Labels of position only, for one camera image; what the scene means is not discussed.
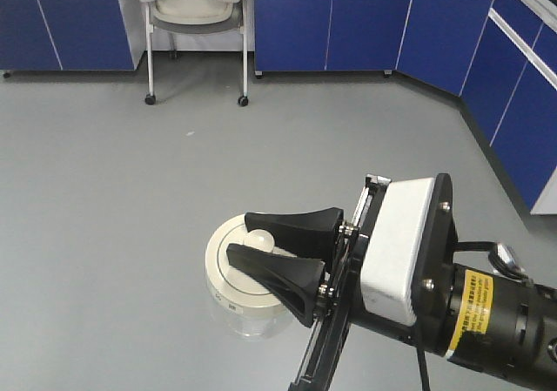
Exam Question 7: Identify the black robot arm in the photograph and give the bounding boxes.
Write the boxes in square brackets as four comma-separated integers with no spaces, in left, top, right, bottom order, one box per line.
[226,173,556,390]

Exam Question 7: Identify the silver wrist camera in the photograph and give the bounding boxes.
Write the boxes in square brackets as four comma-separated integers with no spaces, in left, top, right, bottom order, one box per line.
[360,178,435,327]

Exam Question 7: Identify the blue wall cabinets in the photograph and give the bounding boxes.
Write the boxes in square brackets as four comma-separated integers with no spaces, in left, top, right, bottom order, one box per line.
[1,0,556,214]

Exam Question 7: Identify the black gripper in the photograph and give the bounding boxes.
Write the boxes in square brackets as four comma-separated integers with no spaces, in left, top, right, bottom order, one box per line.
[226,174,392,390]

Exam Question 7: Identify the glass jar with white lid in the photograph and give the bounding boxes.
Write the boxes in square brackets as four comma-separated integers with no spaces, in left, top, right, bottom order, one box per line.
[205,214,293,341]

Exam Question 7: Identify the grey office chair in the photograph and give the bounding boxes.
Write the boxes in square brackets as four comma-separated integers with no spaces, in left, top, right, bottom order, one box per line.
[139,0,249,107]

